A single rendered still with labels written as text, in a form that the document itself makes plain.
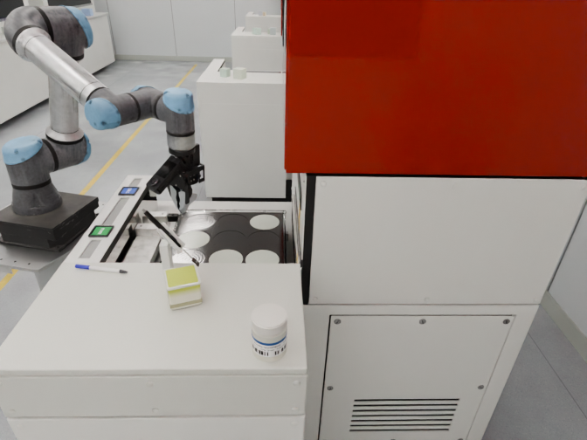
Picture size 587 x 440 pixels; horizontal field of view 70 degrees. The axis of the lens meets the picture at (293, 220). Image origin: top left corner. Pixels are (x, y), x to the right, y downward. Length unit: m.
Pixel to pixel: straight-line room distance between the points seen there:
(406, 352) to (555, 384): 1.16
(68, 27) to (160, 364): 0.98
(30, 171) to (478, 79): 1.32
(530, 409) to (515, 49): 1.65
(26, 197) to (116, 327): 0.75
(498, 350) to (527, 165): 0.63
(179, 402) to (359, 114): 0.71
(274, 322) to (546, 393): 1.75
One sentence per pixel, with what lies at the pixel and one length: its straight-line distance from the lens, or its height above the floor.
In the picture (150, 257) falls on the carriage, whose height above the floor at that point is 0.88.
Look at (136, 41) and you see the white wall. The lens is 9.53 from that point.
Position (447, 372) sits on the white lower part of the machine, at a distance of 1.52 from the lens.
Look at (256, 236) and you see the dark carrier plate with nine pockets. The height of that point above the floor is 0.90.
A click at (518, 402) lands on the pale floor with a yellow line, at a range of 2.28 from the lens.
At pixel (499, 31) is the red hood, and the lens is 1.01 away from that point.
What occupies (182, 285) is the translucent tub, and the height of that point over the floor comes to 1.03.
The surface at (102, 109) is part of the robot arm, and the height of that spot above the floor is 1.34.
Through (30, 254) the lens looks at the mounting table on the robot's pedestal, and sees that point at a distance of 1.61.
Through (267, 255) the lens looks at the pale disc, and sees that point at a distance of 1.26.
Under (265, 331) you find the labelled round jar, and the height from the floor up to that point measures 1.05.
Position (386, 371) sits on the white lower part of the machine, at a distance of 1.46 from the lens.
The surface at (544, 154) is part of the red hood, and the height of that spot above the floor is 1.28.
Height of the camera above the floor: 1.63
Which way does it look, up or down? 31 degrees down
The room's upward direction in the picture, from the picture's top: 2 degrees clockwise
